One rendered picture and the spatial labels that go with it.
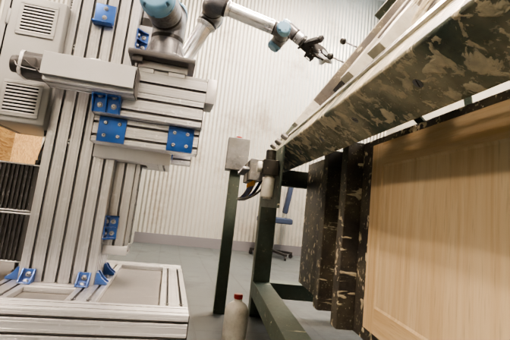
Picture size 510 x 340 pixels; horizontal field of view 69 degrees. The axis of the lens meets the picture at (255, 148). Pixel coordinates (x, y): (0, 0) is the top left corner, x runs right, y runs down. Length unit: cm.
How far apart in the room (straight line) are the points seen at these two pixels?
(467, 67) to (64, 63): 105
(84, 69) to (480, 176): 106
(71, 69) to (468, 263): 112
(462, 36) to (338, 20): 546
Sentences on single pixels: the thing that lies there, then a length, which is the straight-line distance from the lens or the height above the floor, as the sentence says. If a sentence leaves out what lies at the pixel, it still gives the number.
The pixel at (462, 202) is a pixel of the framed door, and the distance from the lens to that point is 86.
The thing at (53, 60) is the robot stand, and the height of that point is 92.
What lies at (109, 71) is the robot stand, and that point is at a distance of 123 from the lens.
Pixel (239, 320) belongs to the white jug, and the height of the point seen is 11.
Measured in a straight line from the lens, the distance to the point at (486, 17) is 50.
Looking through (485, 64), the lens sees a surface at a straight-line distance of 55.
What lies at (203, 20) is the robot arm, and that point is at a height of 152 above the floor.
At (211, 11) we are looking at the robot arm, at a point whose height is 154.
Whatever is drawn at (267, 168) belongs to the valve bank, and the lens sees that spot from 142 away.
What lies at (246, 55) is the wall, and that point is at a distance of 528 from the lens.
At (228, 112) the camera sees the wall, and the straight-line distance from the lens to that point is 499.
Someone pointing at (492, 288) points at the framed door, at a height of 47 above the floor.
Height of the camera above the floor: 56
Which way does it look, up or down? 9 degrees up
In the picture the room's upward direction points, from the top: 6 degrees clockwise
